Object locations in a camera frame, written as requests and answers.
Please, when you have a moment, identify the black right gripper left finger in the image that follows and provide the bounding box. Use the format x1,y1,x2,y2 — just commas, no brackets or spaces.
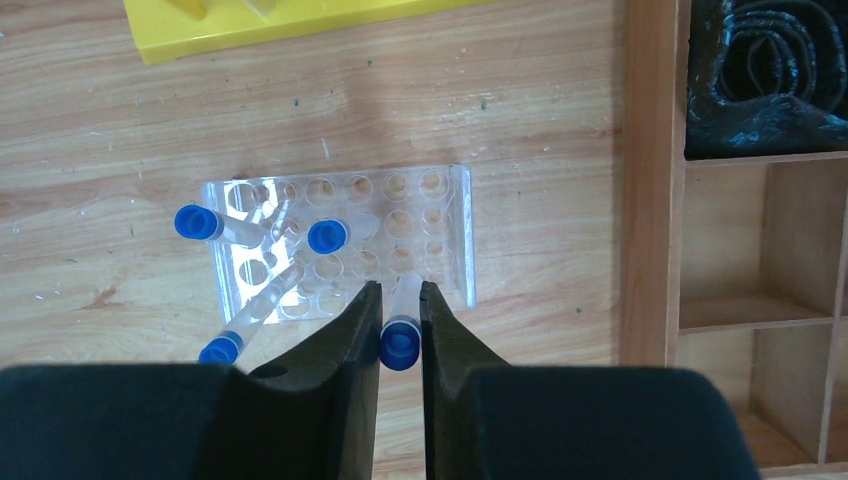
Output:
1,281,382,479

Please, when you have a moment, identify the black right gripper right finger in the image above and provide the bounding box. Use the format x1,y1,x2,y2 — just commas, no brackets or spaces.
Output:
420,282,760,479

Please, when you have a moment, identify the blue-capped tube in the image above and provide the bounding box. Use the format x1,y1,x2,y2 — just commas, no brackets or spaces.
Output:
174,205,269,248
379,273,423,371
307,212,380,255
198,264,304,365

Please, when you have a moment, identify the clear well plate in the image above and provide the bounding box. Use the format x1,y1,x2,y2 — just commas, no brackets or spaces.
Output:
201,164,477,323

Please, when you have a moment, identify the wooden compartment tray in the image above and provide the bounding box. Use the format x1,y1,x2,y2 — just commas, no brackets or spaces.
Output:
619,1,847,476

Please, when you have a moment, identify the yellow test tube rack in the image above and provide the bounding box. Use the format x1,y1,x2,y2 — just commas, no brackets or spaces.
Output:
123,0,482,65

